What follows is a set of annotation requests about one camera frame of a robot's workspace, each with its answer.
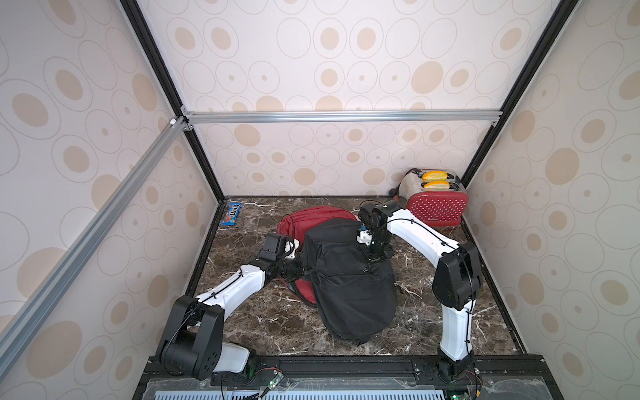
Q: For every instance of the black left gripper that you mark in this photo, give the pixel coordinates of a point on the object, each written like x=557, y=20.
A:
x=299, y=270

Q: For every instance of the yellow toast slice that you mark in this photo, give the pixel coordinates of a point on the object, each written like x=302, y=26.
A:
x=436, y=186
x=430, y=176

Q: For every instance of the red polka dot toaster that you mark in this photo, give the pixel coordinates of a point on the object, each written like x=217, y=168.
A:
x=435, y=208

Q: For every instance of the horizontal aluminium rail back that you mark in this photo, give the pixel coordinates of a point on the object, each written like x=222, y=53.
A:
x=258, y=119

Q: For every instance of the red backpack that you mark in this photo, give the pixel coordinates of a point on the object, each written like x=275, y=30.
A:
x=295, y=225

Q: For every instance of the aluminium rail left wall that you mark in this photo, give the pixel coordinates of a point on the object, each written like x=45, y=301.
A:
x=48, y=294

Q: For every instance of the black backpack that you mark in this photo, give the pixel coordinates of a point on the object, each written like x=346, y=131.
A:
x=355, y=296

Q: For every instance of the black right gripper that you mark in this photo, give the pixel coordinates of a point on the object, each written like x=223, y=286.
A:
x=377, y=252

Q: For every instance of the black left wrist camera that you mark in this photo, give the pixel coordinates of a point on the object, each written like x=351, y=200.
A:
x=277, y=247

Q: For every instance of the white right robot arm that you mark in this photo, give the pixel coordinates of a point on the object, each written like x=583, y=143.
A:
x=457, y=279

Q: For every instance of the yellow toast slice front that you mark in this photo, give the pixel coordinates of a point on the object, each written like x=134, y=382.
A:
x=436, y=186

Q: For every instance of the yellow toast slice rear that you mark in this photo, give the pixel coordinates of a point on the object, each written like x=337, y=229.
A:
x=430, y=176

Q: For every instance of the blue candy packet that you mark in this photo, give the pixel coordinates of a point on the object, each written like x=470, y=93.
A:
x=231, y=215

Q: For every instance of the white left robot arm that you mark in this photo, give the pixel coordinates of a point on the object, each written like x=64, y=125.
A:
x=192, y=343

